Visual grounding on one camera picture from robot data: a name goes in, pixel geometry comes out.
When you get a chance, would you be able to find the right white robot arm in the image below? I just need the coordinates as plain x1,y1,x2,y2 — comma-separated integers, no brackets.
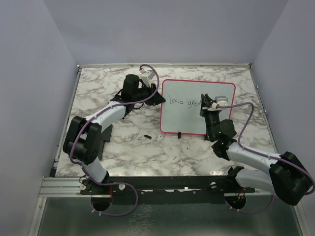
200,94,315,206

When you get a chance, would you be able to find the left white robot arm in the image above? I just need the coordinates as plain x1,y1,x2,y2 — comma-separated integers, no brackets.
63,74,165,194

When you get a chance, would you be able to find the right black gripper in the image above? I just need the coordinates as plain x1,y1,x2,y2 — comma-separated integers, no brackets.
200,93,221,140

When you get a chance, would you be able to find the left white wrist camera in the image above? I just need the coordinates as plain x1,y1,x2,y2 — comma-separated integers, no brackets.
139,68,156,87

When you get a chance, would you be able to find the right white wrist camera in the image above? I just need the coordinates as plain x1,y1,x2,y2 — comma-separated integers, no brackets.
209,96,228,111

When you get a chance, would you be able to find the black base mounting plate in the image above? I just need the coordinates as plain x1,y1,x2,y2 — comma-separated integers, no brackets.
80,167,243,205

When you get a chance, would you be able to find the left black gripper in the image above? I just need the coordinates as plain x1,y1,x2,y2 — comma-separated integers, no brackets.
132,83,165,106

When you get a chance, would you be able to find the black foam pad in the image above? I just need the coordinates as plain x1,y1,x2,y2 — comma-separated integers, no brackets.
98,124,113,161

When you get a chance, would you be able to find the aluminium table frame rail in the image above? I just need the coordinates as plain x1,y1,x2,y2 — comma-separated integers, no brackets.
39,65,82,198

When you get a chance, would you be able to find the red framed whiteboard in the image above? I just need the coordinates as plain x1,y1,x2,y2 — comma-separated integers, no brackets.
160,79,236,135

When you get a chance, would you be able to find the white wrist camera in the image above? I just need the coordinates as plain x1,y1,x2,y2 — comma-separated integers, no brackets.
139,68,156,87
209,96,228,111

